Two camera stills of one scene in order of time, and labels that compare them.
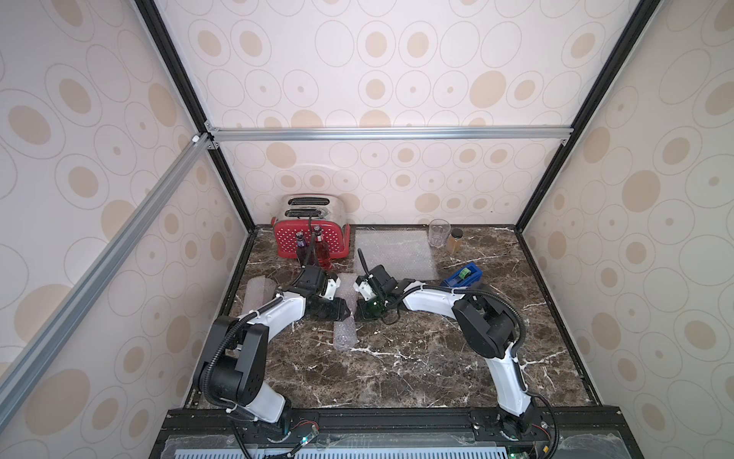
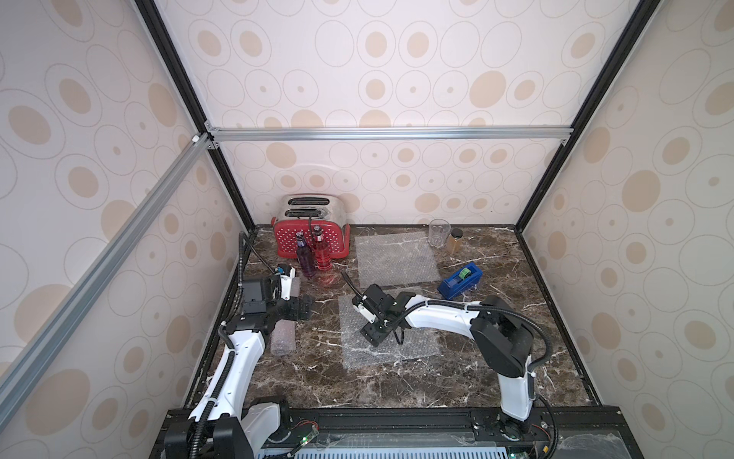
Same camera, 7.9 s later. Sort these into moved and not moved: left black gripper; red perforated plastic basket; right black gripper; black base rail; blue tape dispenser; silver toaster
Moved: right black gripper; left black gripper
Not moved: silver toaster; black base rail; blue tape dispenser; red perforated plastic basket
